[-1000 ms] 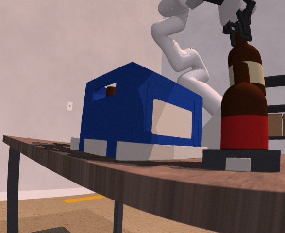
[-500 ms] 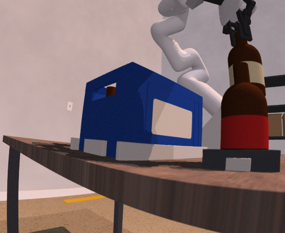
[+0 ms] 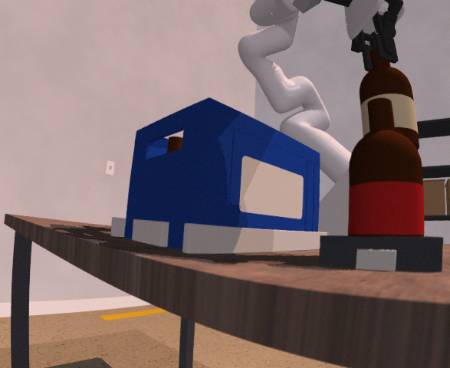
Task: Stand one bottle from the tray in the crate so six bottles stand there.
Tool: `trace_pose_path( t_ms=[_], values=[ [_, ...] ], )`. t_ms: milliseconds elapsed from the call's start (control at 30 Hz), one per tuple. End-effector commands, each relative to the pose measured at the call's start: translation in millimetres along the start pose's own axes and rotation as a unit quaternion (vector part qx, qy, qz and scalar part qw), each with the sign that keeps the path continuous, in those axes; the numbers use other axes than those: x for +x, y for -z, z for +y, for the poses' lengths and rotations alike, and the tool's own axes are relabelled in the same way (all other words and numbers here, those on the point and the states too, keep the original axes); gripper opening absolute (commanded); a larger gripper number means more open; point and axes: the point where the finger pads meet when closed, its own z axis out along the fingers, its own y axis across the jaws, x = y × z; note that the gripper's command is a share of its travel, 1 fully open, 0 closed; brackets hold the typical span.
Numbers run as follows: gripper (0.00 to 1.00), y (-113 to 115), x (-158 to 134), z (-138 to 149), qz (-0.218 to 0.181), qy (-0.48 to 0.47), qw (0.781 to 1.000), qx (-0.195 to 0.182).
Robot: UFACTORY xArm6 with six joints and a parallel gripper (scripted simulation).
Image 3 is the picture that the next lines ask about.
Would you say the brown bottle with red label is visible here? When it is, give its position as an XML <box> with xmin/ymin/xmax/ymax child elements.
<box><xmin>348</xmin><ymin>98</ymin><xmax>424</xmax><ymax>237</ymax></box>

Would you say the blue crate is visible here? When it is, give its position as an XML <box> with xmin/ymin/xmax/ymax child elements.
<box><xmin>124</xmin><ymin>97</ymin><xmax>320</xmax><ymax>250</ymax></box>

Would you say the brown glass bottle with beige label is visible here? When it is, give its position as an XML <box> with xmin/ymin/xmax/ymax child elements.
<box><xmin>360</xmin><ymin>48</ymin><xmax>419</xmax><ymax>149</ymax></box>

